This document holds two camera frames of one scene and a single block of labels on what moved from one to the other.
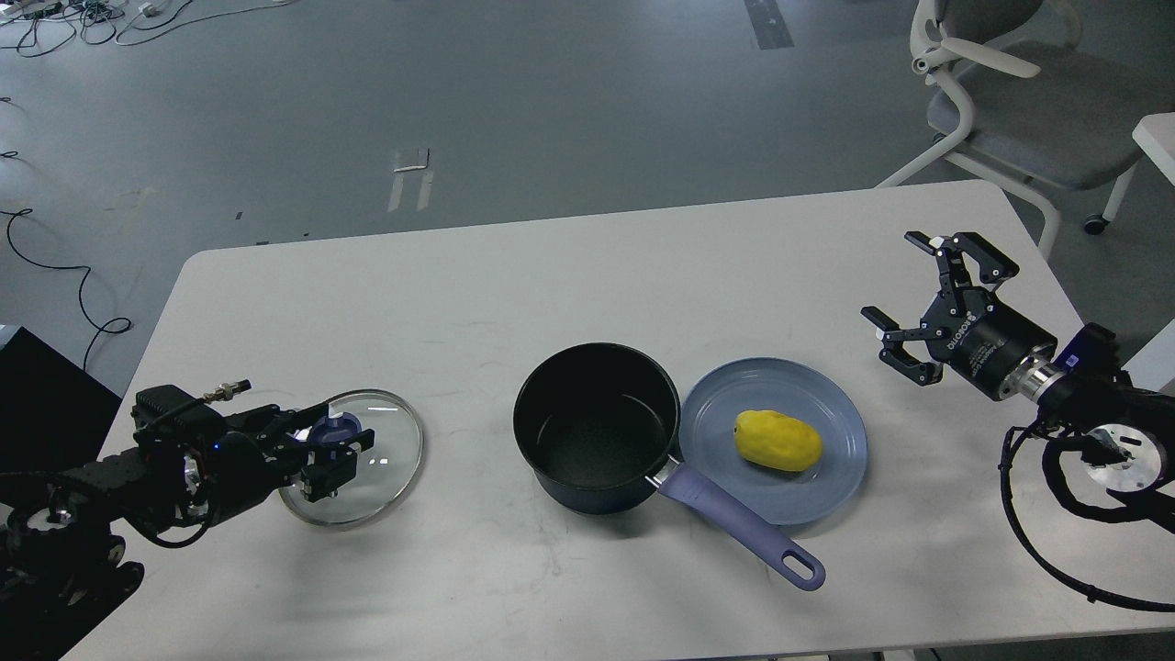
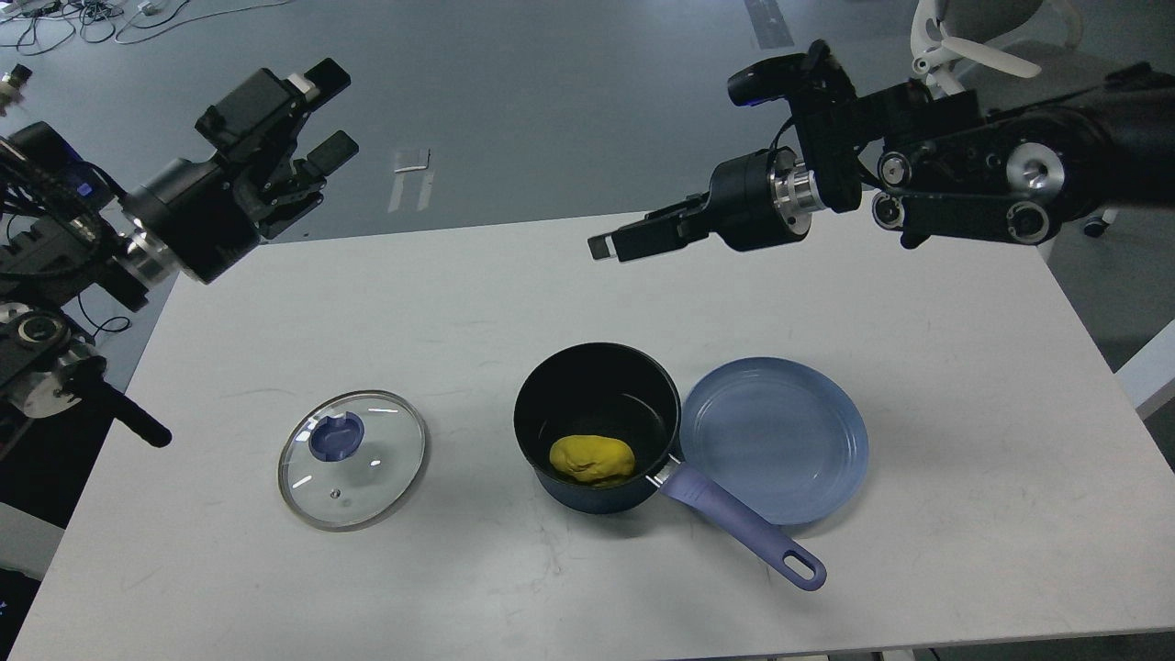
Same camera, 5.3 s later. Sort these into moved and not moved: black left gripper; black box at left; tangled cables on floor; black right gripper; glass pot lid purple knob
Moved: black right gripper; black left gripper
Not moved: tangled cables on floor; black box at left; glass pot lid purple knob
